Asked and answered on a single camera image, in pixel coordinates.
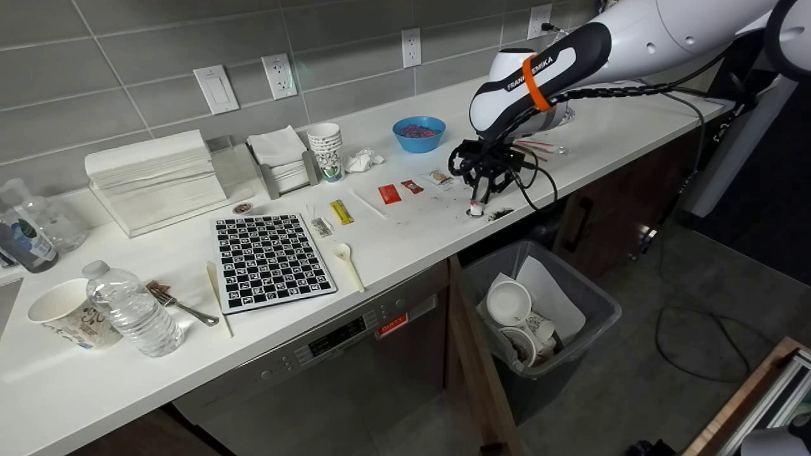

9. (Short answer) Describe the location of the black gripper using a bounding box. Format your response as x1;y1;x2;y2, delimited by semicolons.
449;140;531;209

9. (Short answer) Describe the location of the small patterned paper cup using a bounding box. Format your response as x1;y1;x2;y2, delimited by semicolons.
529;314;562;356

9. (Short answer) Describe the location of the white plastic spoon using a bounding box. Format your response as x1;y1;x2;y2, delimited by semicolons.
332;240;370;295

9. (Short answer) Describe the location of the grey trash bin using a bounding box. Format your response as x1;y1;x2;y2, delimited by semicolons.
458;236;625;426

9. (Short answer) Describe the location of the large patterned paper cup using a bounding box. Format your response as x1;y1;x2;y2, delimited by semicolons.
26;277;127;353

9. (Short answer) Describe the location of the blue bowl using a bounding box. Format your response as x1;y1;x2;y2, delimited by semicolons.
391;115;449;157

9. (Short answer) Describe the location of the red sauce packet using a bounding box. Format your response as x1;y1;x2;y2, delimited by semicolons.
375;181;406;209

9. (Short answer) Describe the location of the white paper sheet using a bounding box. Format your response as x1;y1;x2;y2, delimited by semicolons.
512;253;588;342

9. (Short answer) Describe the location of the crumpled white tissue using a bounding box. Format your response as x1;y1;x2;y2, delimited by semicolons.
345;148;388;177

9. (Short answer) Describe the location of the dirty white paper bowl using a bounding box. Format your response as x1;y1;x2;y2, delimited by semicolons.
495;323;544;373

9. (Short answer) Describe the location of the black white checkered mat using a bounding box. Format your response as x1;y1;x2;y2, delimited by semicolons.
211;211;340;318

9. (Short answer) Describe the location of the steel dishwasher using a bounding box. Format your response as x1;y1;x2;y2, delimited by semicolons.
171;258;454;456

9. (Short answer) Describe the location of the grey stand panel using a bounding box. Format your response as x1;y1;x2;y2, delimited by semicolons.
681;73;800;223

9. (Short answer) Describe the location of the pale wooden stirrer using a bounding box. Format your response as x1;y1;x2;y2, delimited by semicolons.
204;258;239;339

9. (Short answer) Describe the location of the white paper towel dispenser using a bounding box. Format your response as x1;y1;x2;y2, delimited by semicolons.
80;126;231;240

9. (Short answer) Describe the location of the metal fork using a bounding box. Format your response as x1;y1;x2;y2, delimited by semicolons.
145;280;223;329

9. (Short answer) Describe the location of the clear water bottle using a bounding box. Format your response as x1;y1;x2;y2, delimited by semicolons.
78;258;185;361

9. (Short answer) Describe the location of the blue label bottle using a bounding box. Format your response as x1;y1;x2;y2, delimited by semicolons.
0;177;62;277

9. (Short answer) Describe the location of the white wall outlet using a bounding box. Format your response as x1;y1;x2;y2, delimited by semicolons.
397;26;426;71
259;50;299;103
525;2;554;44

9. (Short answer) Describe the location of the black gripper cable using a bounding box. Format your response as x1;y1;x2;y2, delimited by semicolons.
503;49;763;212

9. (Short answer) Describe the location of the black floor cable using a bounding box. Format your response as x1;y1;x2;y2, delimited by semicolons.
652;301;754;388

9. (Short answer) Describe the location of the blank white wall plate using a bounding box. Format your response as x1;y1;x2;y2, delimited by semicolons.
189;64;242;116

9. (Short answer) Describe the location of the wooden frame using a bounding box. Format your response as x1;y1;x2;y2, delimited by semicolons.
680;334;811;456

